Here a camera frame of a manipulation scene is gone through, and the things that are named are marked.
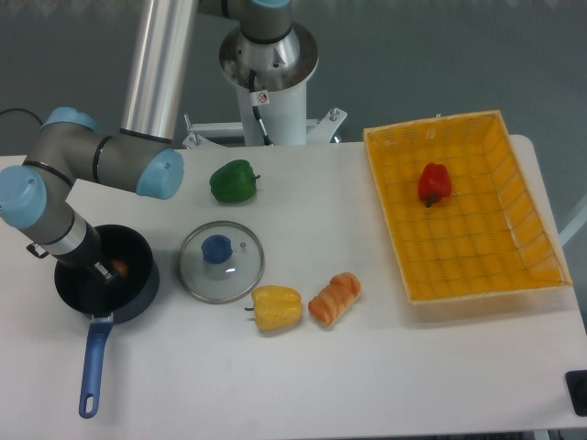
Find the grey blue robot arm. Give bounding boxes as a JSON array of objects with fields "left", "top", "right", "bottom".
[{"left": 1, "top": 1, "right": 294, "bottom": 282}]

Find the dark pot blue handle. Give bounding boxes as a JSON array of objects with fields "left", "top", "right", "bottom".
[{"left": 54, "top": 225, "right": 160, "bottom": 419}]

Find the black device at table edge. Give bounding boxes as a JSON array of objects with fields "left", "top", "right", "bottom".
[{"left": 565, "top": 369, "right": 587, "bottom": 417}]

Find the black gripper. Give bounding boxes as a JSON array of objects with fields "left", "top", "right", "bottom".
[{"left": 26, "top": 226, "right": 116, "bottom": 281}]

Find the red bell pepper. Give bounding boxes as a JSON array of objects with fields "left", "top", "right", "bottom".
[{"left": 417, "top": 162, "right": 452, "bottom": 207}]

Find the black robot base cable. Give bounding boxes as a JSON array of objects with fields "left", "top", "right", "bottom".
[{"left": 249, "top": 68, "right": 275, "bottom": 147}]

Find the black cable on floor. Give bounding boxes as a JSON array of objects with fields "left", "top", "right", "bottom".
[{"left": 0, "top": 107, "right": 45, "bottom": 125}]

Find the orange bread roll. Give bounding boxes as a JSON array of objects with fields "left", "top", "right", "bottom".
[{"left": 307, "top": 272, "right": 361, "bottom": 327}]

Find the yellow plastic basket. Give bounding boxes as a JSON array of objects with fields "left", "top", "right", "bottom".
[{"left": 363, "top": 110, "right": 572, "bottom": 303}]

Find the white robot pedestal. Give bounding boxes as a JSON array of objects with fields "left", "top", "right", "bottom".
[{"left": 183, "top": 23, "right": 348, "bottom": 149}]

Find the glass lid blue knob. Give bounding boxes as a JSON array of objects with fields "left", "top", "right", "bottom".
[{"left": 176, "top": 221, "right": 265, "bottom": 304}]

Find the yellow bell pepper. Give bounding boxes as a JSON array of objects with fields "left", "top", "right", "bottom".
[{"left": 248, "top": 285, "right": 304, "bottom": 332}]

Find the green bell pepper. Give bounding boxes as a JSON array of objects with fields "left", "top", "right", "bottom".
[{"left": 209, "top": 159, "right": 260, "bottom": 204}]

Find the brown egg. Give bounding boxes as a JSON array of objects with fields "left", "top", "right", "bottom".
[{"left": 111, "top": 259, "right": 128, "bottom": 278}]

